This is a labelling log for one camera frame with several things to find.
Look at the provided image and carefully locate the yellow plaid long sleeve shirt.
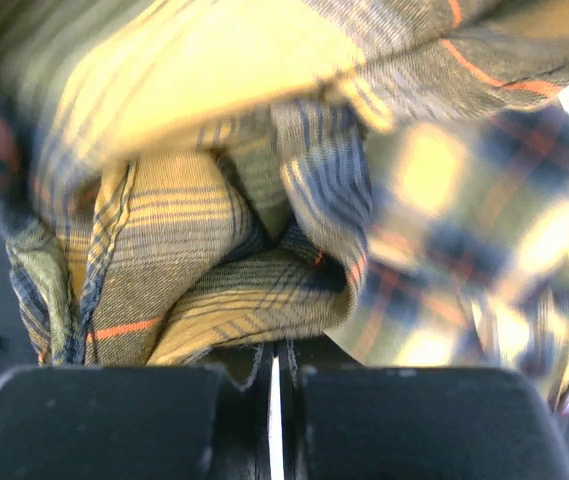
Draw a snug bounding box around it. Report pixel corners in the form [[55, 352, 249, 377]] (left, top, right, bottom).
[[0, 1, 569, 407]]

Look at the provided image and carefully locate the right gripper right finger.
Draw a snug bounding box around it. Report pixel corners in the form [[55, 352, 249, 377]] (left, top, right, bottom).
[[277, 339, 569, 479]]

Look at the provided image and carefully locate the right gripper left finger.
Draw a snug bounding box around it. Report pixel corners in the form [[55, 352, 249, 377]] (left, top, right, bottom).
[[0, 345, 273, 479]]

